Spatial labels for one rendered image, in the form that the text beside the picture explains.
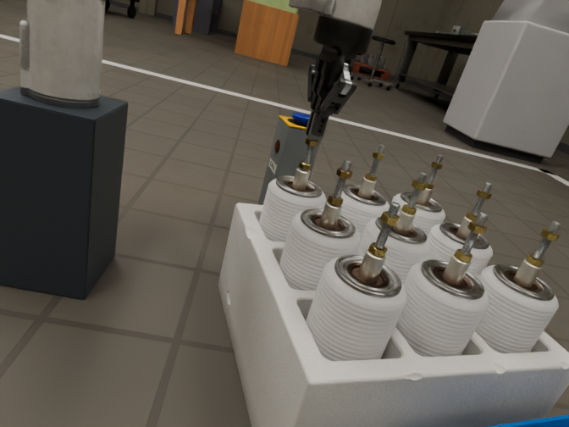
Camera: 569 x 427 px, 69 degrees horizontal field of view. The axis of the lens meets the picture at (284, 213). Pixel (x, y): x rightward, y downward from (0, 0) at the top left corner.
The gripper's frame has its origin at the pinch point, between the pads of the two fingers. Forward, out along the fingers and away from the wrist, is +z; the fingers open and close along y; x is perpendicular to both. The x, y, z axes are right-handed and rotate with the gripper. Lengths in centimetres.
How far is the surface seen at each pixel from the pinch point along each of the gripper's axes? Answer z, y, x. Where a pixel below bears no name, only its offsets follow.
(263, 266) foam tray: 17.3, -12.1, 7.0
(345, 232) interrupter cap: 9.9, -14.3, -1.9
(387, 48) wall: -22, 774, -446
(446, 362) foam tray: 17.2, -29.6, -10.6
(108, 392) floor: 35.4, -16.0, 24.7
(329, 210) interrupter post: 7.8, -12.6, 0.4
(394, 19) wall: -77, 776, -441
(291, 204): 11.4, -4.1, 2.1
